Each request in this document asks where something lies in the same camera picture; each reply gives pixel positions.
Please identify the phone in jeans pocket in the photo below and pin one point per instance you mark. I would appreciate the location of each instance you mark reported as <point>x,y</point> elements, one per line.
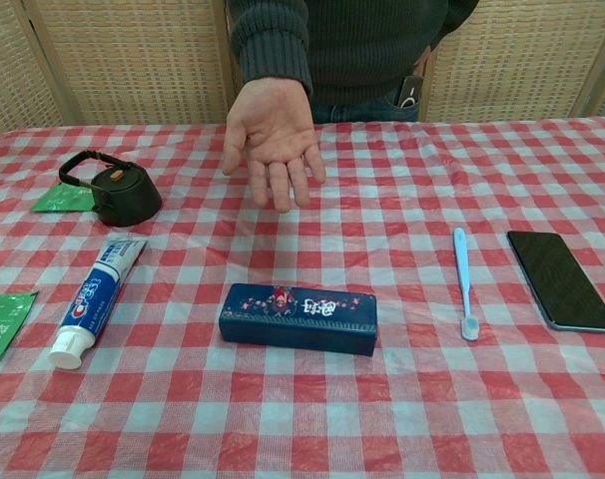
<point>410,93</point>

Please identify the person's open bare hand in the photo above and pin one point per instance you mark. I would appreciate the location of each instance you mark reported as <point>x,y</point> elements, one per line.
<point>275,140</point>

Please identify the light blue toothbrush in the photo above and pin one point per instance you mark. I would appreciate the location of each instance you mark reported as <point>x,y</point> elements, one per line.
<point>464,284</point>

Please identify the red white checkered tablecloth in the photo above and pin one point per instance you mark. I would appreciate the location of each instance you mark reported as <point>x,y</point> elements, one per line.
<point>302,309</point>

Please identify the dark knit sweater forearm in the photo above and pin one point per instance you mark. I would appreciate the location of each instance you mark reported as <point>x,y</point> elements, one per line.
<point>270,42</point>

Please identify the black smartphone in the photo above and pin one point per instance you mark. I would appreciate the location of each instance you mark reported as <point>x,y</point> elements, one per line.
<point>562,279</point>

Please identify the white blue toothpaste tube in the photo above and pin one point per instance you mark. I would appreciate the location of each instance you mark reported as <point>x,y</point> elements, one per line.
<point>94,304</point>

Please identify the dark blue printed box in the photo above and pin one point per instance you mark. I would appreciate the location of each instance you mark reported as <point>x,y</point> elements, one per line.
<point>298,318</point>

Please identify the woven rattan folding screen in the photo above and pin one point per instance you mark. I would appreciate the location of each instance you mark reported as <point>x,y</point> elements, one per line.
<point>108,60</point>

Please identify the black cast iron teapot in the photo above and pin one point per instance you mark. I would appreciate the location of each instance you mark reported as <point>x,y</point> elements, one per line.
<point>124,192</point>

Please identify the person in dark sweater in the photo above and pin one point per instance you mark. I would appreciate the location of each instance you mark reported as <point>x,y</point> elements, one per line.
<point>377,45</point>

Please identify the green tea sachet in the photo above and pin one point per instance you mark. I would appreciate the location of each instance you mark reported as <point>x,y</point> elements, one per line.
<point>58,198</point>
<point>3,323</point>

